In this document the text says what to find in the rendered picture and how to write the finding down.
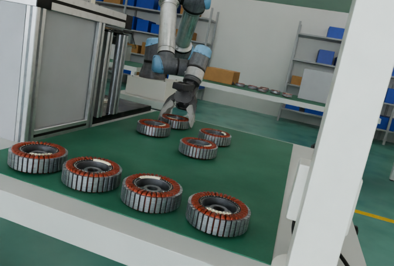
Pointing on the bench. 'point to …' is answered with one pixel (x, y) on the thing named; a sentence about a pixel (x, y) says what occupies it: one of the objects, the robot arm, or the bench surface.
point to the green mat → (182, 177)
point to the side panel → (57, 74)
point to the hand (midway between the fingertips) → (173, 123)
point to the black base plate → (124, 108)
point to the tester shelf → (61, 3)
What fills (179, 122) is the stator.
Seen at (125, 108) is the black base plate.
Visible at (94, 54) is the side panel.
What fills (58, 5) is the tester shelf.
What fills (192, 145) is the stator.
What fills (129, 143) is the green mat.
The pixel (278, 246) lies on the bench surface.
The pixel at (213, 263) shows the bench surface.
